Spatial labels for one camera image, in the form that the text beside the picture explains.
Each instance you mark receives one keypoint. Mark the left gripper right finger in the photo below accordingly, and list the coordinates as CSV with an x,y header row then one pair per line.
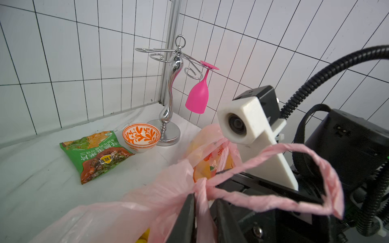
x,y
228,230

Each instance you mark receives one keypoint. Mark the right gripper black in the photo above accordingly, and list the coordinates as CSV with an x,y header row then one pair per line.
x,y
288,212

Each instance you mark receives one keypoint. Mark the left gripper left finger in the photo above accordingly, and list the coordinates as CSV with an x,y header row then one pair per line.
x,y
184,230

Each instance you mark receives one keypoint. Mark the pink plastic bag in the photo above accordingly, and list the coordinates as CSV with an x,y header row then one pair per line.
x,y
155,207
210,143

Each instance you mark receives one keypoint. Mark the yellow banana bunch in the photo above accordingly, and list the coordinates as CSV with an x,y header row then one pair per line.
x,y
208,169
144,238

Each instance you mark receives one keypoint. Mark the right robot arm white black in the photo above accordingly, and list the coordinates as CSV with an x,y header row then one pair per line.
x,y
357,149

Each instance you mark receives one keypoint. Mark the green snack packet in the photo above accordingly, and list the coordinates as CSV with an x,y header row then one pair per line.
x,y
96,154

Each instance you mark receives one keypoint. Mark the magenta plastic wine glass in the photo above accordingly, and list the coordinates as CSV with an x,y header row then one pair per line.
x,y
199,95

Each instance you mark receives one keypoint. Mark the chrome wire glass rack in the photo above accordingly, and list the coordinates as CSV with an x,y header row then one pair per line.
x,y
175,61

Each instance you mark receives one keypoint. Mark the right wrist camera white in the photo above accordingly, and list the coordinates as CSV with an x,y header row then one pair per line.
x,y
252,121

